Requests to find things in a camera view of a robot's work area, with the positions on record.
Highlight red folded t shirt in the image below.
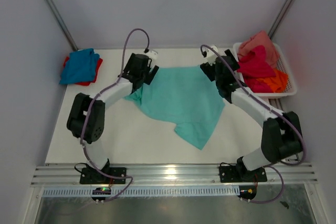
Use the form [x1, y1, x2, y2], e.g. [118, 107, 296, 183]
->
[63, 56, 103, 87]

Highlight blue folded t shirt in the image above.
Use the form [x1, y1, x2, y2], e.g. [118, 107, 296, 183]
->
[59, 48, 100, 85]

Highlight magenta t shirt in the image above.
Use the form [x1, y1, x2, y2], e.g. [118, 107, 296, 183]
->
[237, 46, 276, 93]

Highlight orange t shirt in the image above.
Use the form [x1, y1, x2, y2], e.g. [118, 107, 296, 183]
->
[257, 69, 289, 93]

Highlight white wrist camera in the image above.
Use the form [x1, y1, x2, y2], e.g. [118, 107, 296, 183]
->
[144, 48, 159, 60]
[202, 45, 219, 65]

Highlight white slotted cable duct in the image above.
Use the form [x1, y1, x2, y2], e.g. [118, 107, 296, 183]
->
[43, 185, 239, 197]

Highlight teal t shirt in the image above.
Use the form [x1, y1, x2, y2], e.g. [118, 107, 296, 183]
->
[125, 66, 225, 150]

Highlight right black controller board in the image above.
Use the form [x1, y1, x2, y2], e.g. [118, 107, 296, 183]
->
[238, 186, 257, 200]

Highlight aluminium front rail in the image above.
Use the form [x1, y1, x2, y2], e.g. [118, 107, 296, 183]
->
[30, 163, 318, 187]

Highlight corner frame post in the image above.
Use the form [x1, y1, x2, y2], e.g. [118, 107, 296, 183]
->
[268, 0, 295, 39]
[44, 0, 78, 51]

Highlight black controller board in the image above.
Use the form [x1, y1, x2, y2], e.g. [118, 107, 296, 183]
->
[238, 186, 257, 200]
[91, 187, 111, 201]

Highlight salmon pink t shirt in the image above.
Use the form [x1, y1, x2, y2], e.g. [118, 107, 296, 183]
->
[237, 30, 280, 68]

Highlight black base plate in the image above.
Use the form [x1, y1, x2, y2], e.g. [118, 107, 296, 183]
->
[79, 167, 127, 185]
[218, 162, 268, 183]

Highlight left corner frame post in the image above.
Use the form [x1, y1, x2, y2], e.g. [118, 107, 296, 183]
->
[44, 0, 78, 51]

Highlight white plastic basket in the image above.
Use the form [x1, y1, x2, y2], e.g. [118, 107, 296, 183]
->
[233, 41, 298, 100]

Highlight right corner frame post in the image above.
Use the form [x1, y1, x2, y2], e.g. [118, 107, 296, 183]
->
[268, 0, 295, 39]

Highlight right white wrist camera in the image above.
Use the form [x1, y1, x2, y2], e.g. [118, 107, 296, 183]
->
[202, 45, 219, 65]

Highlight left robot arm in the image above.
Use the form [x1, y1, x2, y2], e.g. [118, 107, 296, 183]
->
[67, 49, 159, 184]

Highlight left black controller board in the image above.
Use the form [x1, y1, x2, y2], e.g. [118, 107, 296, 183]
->
[91, 187, 111, 201]

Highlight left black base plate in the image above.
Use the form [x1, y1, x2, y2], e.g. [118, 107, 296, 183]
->
[79, 167, 127, 185]

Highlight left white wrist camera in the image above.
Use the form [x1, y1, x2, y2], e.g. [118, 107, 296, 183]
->
[144, 48, 159, 60]

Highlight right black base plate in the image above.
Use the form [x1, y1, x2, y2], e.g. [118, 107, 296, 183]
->
[218, 162, 268, 183]

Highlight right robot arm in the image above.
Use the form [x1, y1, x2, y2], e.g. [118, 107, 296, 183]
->
[200, 45, 306, 182]

